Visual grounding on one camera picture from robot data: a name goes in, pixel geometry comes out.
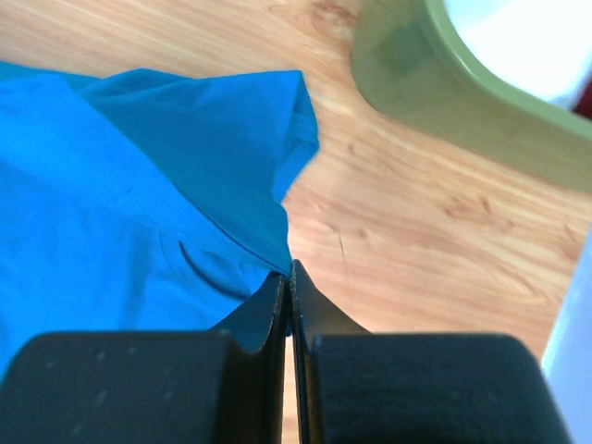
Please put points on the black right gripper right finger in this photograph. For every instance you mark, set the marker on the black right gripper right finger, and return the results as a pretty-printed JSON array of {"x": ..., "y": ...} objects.
[{"x": 355, "y": 386}]

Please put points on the blue t-shirt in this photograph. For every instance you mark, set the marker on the blue t-shirt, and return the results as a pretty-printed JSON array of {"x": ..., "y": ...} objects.
[{"x": 145, "y": 200}]

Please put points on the green plastic laundry basket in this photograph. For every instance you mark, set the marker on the green plastic laundry basket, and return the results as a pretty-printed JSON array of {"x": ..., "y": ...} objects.
[{"x": 409, "y": 63}]

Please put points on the white t-shirt with green stripe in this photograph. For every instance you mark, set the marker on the white t-shirt with green stripe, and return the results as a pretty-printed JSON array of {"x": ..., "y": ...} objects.
[{"x": 540, "y": 47}]

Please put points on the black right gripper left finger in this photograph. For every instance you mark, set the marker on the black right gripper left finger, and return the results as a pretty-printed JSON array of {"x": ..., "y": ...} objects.
[{"x": 221, "y": 385}]

